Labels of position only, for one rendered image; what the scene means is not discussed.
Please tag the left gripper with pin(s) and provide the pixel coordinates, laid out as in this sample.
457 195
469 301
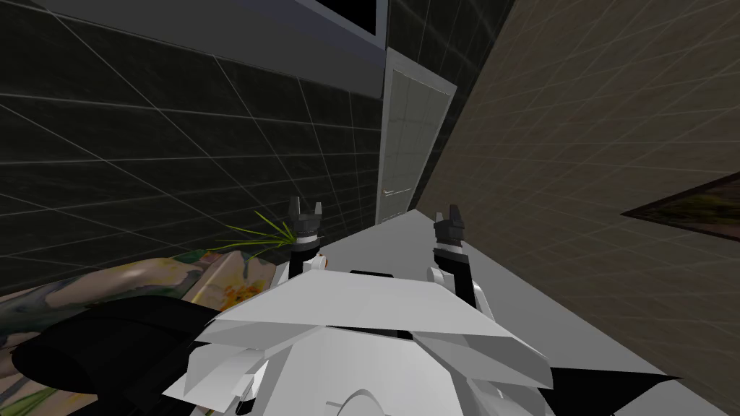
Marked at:
306 225

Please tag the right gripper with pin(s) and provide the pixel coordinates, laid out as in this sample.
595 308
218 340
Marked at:
450 233

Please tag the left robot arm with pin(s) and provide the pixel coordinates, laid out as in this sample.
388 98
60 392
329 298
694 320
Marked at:
115 352

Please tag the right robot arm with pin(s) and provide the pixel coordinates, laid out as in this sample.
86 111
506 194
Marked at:
457 271

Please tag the green spiky plant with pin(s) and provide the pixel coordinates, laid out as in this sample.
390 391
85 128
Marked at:
269 236

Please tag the pale grey door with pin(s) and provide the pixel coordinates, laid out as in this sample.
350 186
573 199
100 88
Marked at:
413 133

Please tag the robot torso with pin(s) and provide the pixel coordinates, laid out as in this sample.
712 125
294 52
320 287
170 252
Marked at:
358 358

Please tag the dark framed wall picture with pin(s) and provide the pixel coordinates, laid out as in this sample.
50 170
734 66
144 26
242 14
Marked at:
699 211

